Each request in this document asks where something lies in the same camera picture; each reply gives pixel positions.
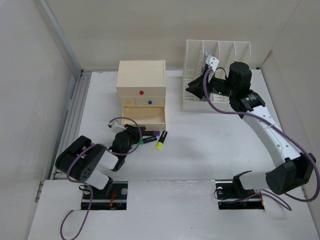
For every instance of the cream wooden drawer cabinet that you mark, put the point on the cream wooden drawer cabinet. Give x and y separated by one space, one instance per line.
141 73

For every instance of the cream top drawer red knob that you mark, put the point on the cream top drawer red knob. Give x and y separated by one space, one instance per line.
159 91

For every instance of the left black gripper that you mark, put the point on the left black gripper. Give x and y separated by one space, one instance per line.
134 131

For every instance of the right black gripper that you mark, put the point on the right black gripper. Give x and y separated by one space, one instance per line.
196 86

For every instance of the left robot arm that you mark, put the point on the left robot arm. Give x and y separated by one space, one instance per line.
82 159

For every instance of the drawer with blue knob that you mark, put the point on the drawer with blue knob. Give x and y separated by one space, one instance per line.
150 101

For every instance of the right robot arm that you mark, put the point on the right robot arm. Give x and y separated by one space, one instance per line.
293 166

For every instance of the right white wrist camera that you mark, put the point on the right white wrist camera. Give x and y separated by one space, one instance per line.
213 63

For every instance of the purple cap black marker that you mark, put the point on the purple cap black marker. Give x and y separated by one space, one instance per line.
151 133

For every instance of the white plastic file organizer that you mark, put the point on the white plastic file organizer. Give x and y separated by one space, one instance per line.
196 53

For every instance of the green cap black marker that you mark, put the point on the green cap black marker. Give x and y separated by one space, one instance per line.
148 139

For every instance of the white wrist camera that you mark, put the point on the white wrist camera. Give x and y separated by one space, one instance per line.
213 63
116 127

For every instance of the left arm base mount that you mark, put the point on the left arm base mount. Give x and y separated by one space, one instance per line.
114 199

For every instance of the yellow cap black marker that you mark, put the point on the yellow cap black marker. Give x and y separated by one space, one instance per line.
161 140

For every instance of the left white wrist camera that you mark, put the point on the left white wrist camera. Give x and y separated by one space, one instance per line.
116 127

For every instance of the drawer with yellow knob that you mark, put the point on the drawer with yellow knob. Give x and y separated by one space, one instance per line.
128 101

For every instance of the grey black booklet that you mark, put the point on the grey black booklet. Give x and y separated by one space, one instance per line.
205 61

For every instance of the aluminium frame rail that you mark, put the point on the aluminium frame rail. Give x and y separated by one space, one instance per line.
78 84

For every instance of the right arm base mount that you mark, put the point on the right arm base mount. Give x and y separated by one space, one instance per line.
230 195

